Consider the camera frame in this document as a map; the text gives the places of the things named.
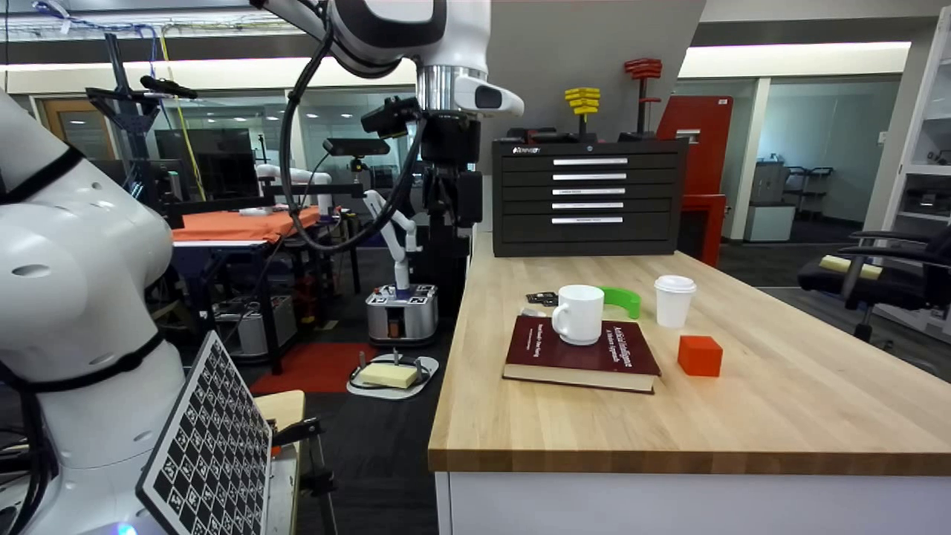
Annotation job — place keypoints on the white shelf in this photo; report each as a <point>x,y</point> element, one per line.
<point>921,111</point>

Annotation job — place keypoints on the yellow sponge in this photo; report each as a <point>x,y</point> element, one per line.
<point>388,376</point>

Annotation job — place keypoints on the wooden door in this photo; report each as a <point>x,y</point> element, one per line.
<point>78,130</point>

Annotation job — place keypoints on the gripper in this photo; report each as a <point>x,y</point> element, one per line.
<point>449,141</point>

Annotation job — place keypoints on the black office chair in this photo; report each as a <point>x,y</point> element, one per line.
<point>891,286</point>

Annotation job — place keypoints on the dark red book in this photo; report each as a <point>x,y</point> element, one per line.
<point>535,349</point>

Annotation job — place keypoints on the tool chest drawer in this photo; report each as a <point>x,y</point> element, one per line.
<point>654,192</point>
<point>654,177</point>
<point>654,207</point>
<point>654,229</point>
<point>654,161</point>

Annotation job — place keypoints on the black stand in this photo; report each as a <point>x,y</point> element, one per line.
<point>126,111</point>

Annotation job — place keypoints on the black tool chest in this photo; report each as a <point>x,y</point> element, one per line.
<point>520,238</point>

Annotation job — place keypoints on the white arm on silver base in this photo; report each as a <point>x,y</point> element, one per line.
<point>401,312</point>

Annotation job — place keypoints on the white paper cup with lid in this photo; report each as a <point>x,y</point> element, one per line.
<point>674,305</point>

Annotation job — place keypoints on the yellow pad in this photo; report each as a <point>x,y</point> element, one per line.
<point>836,264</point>

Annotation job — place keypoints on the orange block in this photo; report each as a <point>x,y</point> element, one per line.
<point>700,358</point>

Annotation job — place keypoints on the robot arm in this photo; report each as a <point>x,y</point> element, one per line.
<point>74,297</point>

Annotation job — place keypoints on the dark teabag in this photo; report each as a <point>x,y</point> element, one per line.
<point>546,299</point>

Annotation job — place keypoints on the silver box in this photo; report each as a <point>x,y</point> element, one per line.
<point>252,331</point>

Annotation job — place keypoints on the grey cart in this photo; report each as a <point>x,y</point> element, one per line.
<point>769,193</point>

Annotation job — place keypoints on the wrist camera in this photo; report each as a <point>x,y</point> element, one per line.
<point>390,115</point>

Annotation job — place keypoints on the grey tray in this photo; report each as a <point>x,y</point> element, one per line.
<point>364,388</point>

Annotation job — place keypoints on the white mug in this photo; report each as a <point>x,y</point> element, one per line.
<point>583,316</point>

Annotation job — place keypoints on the black clamp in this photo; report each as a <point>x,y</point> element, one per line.
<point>297,430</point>

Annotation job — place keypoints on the black and white calibration board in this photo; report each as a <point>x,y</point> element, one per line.
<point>212,446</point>

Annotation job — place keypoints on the red cabinet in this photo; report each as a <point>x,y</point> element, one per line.
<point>702,126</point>

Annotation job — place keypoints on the white robot arm on table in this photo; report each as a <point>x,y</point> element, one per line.
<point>297,178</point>

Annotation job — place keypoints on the orange cloth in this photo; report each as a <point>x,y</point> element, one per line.
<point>238,224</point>

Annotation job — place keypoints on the red mat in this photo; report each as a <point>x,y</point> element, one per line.
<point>312,368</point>

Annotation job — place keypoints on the camera on mount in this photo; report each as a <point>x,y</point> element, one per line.
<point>356,146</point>

